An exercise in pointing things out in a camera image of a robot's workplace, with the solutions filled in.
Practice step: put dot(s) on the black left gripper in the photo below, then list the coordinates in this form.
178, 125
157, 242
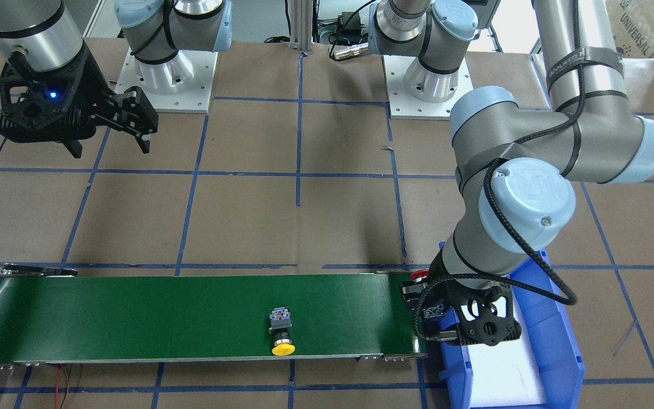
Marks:
424, 300

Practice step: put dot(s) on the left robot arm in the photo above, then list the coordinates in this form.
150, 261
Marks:
515, 169

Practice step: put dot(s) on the red mushroom push button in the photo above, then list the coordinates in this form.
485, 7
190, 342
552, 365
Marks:
433, 307

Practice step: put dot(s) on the black power adapter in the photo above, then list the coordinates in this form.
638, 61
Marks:
349, 22

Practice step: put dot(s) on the yellow mushroom push button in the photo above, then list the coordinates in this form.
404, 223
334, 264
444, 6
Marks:
280, 330

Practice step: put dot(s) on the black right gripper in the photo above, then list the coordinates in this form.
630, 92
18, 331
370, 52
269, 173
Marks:
89, 95

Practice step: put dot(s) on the green conveyor belt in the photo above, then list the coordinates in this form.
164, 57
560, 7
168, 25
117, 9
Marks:
188, 319

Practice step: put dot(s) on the blue bin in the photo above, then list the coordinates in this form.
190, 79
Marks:
556, 352

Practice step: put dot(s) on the aluminium frame post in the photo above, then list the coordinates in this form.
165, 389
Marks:
301, 25

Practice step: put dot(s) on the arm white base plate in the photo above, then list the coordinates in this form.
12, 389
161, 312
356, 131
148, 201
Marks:
402, 97
181, 85

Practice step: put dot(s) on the white foam pad in bin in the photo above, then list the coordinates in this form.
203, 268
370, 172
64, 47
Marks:
505, 374

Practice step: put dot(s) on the silver cylindrical connector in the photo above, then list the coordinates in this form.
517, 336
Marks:
350, 52

